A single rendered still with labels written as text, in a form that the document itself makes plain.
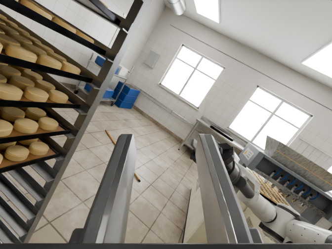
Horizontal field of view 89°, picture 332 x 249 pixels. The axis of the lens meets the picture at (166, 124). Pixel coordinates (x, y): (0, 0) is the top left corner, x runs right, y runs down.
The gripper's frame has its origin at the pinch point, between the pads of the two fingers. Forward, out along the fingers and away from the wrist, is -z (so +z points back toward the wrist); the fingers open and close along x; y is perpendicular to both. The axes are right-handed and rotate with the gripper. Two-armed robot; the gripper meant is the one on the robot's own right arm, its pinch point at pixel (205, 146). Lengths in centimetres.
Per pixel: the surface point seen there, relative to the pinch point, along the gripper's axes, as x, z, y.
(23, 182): -61, -17, 19
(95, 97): -27.0, -23.0, -6.5
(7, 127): -33.0, -33.5, 11.4
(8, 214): -74, -11, 30
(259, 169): -7, 109, -44
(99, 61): -269, 14, -234
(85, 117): -31.9, -20.6, -1.7
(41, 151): -41.7, -22.6, 10.9
